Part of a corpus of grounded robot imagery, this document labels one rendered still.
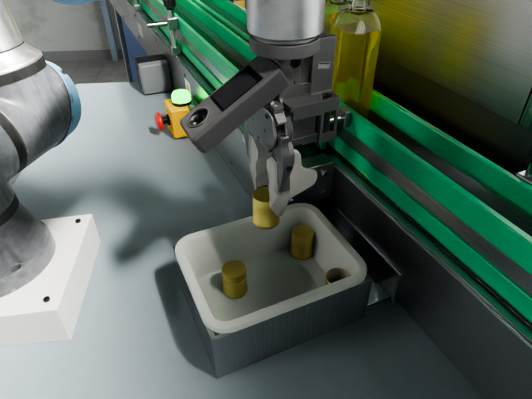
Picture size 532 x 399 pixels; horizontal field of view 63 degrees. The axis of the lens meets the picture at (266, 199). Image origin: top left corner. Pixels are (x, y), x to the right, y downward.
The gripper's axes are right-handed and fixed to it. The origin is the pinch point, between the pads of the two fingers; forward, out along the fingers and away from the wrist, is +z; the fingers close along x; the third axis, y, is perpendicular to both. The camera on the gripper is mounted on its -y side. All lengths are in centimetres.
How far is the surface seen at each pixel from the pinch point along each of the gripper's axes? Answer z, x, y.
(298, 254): 13.9, 1.5, 6.4
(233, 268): 10.6, 0.3, -4.8
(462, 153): -3.8, -7.2, 24.9
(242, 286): 12.9, -1.2, -4.3
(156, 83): 14, 76, 5
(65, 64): 92, 340, -10
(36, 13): 55, 353, -19
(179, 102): 8, 50, 4
